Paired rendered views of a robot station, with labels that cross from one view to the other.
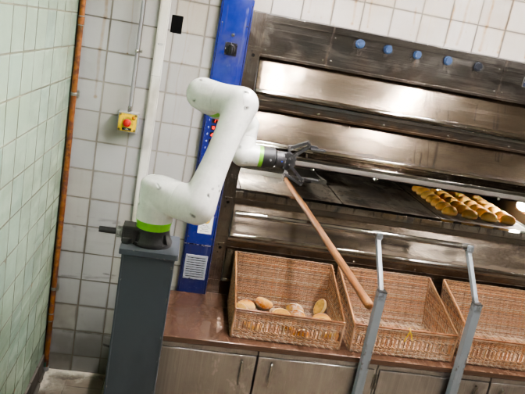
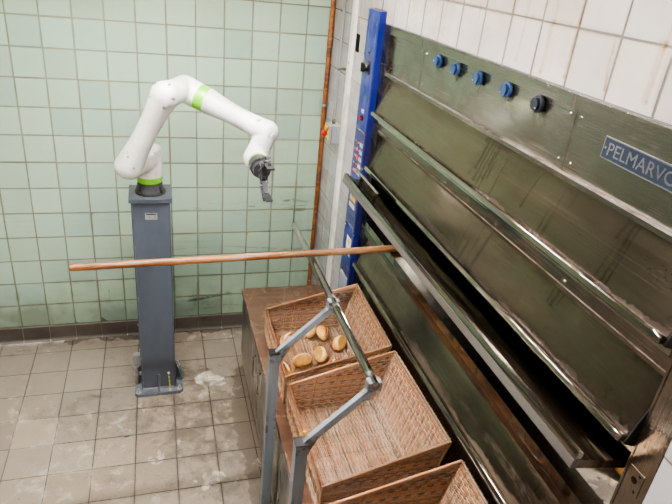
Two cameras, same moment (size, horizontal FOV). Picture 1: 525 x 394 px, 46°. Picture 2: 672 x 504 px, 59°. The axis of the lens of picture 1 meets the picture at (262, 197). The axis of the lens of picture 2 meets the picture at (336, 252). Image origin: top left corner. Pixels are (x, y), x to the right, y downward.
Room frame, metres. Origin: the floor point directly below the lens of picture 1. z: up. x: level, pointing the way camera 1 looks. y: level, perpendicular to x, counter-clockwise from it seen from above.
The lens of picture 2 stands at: (2.57, -2.51, 2.34)
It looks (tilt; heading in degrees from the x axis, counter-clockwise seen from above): 26 degrees down; 80
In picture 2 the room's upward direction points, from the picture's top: 6 degrees clockwise
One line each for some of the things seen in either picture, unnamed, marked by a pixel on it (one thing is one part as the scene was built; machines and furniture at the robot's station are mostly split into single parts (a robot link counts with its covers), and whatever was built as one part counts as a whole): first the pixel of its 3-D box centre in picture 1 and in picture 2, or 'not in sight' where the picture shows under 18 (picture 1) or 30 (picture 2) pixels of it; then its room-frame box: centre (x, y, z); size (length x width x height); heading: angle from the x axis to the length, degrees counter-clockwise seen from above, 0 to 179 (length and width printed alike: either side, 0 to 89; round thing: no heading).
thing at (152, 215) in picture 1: (159, 202); (147, 162); (2.09, 0.36, 1.36); 0.16 x 0.13 x 0.19; 67
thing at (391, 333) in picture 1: (391, 311); (360, 425); (3.04, -0.79, 0.72); 0.56 x 0.49 x 0.28; 99
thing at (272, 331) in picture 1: (284, 298); (323, 338); (2.96, -0.21, 0.72); 0.56 x 0.49 x 0.28; 97
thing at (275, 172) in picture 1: (279, 170); not in sight; (3.86, -0.07, 1.20); 0.55 x 0.36 x 0.03; 100
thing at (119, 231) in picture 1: (136, 232); (149, 182); (2.09, 0.42, 1.23); 0.26 x 0.15 x 0.06; 99
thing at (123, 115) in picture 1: (128, 121); (332, 132); (3.05, 0.73, 1.46); 0.10 x 0.07 x 0.10; 98
